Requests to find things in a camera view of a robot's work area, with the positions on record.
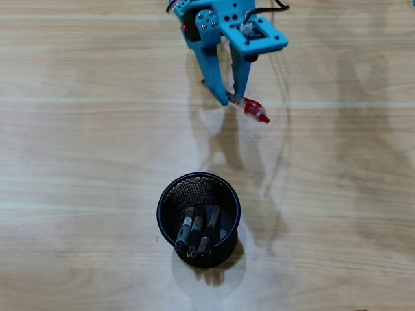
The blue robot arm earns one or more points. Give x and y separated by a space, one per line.
181 6

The red clear pen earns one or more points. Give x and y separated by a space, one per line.
253 108

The clear pen grey grip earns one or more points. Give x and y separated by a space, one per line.
185 226

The black mesh pen holder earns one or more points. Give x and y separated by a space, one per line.
227 249

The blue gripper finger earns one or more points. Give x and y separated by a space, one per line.
212 64
241 74

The blue wrist camera module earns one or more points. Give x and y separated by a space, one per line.
272 40

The black pen black grip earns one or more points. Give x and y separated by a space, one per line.
196 231

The slim clear pen black cap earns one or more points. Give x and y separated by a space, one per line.
210 226

